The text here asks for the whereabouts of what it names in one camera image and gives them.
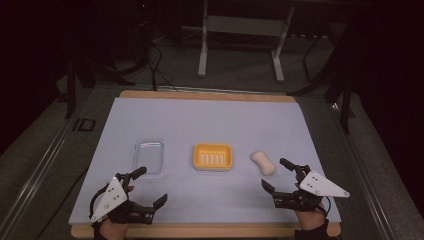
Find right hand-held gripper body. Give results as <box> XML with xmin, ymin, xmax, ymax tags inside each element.
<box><xmin>272</xmin><ymin>164</ymin><xmax>351</xmax><ymax>212</ymax></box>

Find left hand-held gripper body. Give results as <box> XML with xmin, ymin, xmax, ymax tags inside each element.
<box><xmin>89</xmin><ymin>172</ymin><xmax>157</xmax><ymax>225</ymax></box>

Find person's left hand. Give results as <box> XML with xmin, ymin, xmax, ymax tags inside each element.
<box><xmin>99</xmin><ymin>218</ymin><xmax>131</xmax><ymax>240</ymax></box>

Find person's right hand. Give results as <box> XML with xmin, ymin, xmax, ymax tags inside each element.
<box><xmin>295</xmin><ymin>207</ymin><xmax>328</xmax><ymax>232</ymax></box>

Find clear plastic soap dish lid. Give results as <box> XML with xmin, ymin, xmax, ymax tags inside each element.
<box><xmin>132</xmin><ymin>138</ymin><xmax>165</xmax><ymax>176</ymax></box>

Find yellow soap dish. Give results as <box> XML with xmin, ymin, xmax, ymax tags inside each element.
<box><xmin>192</xmin><ymin>142</ymin><xmax>234</xmax><ymax>172</ymax></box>

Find light blue table mat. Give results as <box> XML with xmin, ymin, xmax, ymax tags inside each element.
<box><xmin>68</xmin><ymin>96</ymin><xmax>342</xmax><ymax>226</ymax></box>

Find black tripod stand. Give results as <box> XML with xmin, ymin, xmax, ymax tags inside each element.
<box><xmin>63</xmin><ymin>39</ymin><xmax>151</xmax><ymax>120</ymax></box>

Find white metal stand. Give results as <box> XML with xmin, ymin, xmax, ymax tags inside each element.
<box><xmin>197</xmin><ymin>0</ymin><xmax>297</xmax><ymax>84</ymax></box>

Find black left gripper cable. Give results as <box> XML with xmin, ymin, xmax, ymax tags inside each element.
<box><xmin>88</xmin><ymin>187</ymin><xmax>110</xmax><ymax>216</ymax></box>

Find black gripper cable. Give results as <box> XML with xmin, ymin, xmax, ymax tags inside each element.
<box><xmin>88</xmin><ymin>187</ymin><xmax>110</xmax><ymax>216</ymax></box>
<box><xmin>320</xmin><ymin>195</ymin><xmax>332</xmax><ymax>215</ymax></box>

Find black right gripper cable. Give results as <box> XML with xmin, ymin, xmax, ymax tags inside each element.
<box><xmin>320</xmin><ymin>195</ymin><xmax>332</xmax><ymax>215</ymax></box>

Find metal floor rail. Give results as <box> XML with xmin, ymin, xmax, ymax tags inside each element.
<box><xmin>328</xmin><ymin>99</ymin><xmax>401</xmax><ymax>240</ymax></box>
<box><xmin>0</xmin><ymin>109</ymin><xmax>84</xmax><ymax>238</ymax></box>

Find black floor bracket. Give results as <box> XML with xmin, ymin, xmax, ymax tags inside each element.
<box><xmin>71</xmin><ymin>117</ymin><xmax>97</xmax><ymax>132</ymax></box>

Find black metal frame stand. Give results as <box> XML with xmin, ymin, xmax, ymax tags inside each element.
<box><xmin>288</xmin><ymin>31</ymin><xmax>357</xmax><ymax>135</ymax></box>

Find black floor cables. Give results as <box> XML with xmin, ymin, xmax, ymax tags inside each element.
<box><xmin>145</xmin><ymin>19</ymin><xmax>179</xmax><ymax>92</ymax></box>

